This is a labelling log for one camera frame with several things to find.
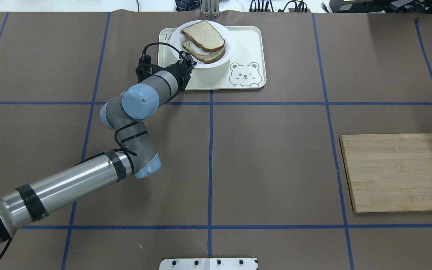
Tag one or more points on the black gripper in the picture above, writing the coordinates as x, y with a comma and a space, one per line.
180, 75

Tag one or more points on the bread slice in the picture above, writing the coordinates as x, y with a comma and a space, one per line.
204, 36
207, 57

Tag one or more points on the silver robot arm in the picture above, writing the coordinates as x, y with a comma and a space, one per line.
136, 154

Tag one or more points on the bread slice under egg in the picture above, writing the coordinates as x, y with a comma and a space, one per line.
207, 57

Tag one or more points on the fried egg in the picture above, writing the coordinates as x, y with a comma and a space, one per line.
197, 49

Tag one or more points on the folded blue umbrella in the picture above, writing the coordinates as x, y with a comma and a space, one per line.
187, 5

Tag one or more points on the cream bear serving tray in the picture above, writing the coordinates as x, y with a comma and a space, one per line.
244, 70

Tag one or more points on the black power strip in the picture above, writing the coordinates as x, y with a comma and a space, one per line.
279, 6

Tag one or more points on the black laptop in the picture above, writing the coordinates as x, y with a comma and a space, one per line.
358, 6

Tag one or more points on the wooden cutting board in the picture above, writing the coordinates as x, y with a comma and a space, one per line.
388, 172

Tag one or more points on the aluminium frame post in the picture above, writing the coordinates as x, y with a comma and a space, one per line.
210, 8

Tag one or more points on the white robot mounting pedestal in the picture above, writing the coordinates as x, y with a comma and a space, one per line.
209, 264

